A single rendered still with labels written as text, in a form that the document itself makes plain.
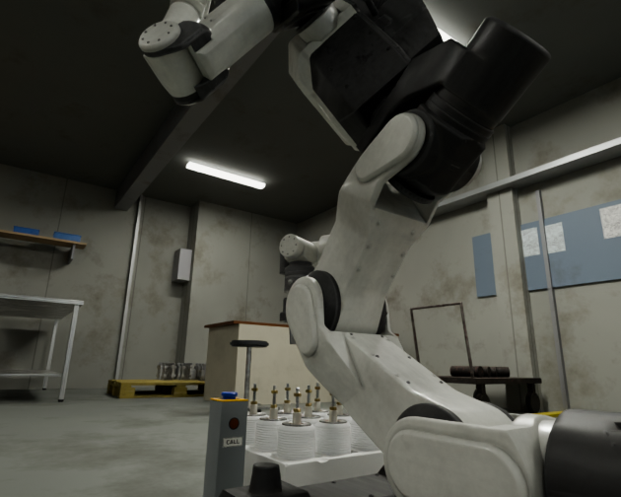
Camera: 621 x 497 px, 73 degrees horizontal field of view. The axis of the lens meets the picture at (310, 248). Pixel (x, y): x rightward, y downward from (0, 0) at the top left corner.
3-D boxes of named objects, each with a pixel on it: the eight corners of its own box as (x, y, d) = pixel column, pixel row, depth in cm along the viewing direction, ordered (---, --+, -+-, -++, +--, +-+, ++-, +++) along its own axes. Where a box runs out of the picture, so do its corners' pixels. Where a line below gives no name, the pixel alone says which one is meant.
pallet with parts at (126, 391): (205, 390, 616) (208, 363, 627) (237, 395, 538) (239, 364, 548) (103, 392, 539) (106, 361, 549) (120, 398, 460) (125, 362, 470)
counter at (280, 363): (401, 398, 542) (399, 333, 564) (228, 405, 409) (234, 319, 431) (360, 394, 605) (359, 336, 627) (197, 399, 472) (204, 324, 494)
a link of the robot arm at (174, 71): (182, 45, 92) (155, 106, 83) (156, -2, 84) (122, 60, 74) (226, 37, 89) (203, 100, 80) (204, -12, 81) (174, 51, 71)
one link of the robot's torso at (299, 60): (508, 113, 87) (422, 52, 111) (453, -36, 64) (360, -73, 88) (391, 203, 95) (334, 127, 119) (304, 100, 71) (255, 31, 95)
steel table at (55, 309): (48, 390, 583) (62, 309, 612) (67, 401, 416) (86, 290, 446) (-25, 390, 539) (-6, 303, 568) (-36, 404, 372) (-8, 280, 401)
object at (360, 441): (346, 493, 113) (345, 420, 118) (352, 483, 122) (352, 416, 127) (381, 496, 111) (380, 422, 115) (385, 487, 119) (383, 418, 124)
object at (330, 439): (336, 505, 103) (336, 425, 108) (307, 496, 109) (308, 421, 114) (358, 496, 110) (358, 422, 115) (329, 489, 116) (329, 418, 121)
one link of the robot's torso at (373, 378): (570, 457, 56) (374, 271, 93) (480, 475, 45) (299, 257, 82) (507, 533, 61) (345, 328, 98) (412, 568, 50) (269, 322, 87)
